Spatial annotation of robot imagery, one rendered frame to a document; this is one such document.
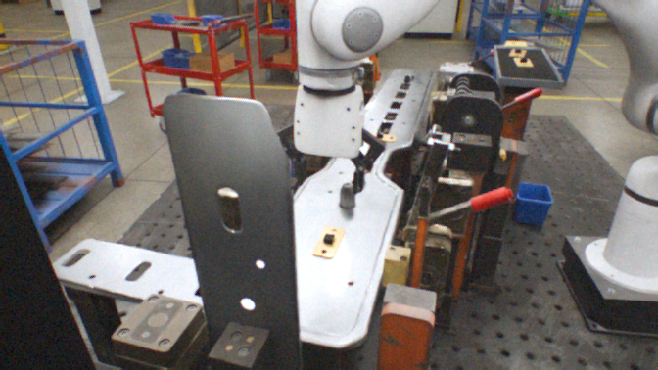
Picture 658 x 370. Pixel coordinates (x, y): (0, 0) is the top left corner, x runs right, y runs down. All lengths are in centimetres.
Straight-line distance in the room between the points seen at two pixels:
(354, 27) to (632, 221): 79
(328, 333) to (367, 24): 38
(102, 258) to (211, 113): 47
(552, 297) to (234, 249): 90
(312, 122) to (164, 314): 31
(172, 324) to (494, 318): 76
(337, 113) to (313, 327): 29
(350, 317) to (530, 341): 54
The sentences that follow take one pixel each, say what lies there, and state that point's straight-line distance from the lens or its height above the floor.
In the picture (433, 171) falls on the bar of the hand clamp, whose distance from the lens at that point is 61.
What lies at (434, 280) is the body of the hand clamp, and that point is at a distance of 71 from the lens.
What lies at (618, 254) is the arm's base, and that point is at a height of 85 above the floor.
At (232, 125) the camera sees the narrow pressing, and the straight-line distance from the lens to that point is 37.
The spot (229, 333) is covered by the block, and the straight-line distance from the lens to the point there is 51.
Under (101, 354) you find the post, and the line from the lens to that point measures 95.
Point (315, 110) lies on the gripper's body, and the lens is 60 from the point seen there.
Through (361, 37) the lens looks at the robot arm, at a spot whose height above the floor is 136.
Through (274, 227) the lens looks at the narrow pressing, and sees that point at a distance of 40.
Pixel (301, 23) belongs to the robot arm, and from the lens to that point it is 57.
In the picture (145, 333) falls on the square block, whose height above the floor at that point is 106.
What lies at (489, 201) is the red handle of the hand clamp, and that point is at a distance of 64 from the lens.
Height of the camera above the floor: 145
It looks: 30 degrees down
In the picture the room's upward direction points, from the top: straight up
